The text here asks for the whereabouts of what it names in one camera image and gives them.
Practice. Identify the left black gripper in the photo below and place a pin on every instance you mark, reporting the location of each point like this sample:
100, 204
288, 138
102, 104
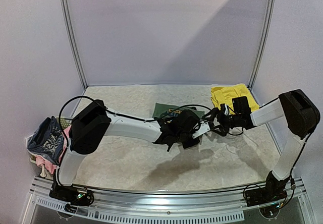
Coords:
187, 145

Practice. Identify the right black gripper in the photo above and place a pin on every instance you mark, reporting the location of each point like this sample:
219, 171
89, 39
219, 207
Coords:
219, 118

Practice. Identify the yellow shorts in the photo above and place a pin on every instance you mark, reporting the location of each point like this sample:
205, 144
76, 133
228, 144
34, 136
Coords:
225, 94

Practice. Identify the olive green garment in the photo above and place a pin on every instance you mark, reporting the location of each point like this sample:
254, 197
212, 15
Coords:
166, 111

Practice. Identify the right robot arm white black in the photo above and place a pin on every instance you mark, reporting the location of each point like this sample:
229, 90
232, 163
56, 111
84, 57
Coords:
301, 115

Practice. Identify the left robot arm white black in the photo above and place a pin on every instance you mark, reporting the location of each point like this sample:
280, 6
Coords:
96, 121

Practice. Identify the beige plastic laundry basket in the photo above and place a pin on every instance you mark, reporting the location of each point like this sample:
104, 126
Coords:
63, 121

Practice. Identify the dark blue garment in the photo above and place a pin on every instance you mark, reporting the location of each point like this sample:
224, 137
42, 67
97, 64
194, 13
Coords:
45, 138

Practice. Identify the pink garment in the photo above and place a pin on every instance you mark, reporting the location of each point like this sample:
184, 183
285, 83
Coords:
42, 162

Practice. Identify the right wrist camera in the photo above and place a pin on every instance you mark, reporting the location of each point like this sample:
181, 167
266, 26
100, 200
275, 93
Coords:
225, 109

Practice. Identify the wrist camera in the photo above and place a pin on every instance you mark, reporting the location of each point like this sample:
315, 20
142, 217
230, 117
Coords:
204, 128
225, 109

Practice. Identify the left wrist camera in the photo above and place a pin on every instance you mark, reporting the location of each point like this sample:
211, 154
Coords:
204, 128

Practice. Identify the aluminium front rail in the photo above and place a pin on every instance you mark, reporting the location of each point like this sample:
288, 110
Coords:
212, 206

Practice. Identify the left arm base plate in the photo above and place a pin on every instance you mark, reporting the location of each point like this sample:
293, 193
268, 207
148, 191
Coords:
75, 196

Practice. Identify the right aluminium frame post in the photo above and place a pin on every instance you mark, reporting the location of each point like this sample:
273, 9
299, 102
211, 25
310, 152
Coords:
263, 38

